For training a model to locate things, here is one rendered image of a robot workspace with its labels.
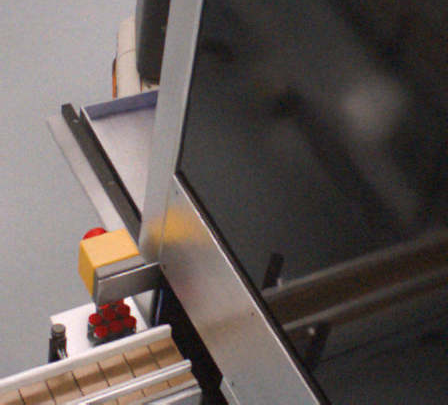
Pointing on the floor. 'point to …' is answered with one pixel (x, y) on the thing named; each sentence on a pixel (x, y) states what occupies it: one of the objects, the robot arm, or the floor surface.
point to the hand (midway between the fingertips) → (189, 80)
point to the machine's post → (172, 111)
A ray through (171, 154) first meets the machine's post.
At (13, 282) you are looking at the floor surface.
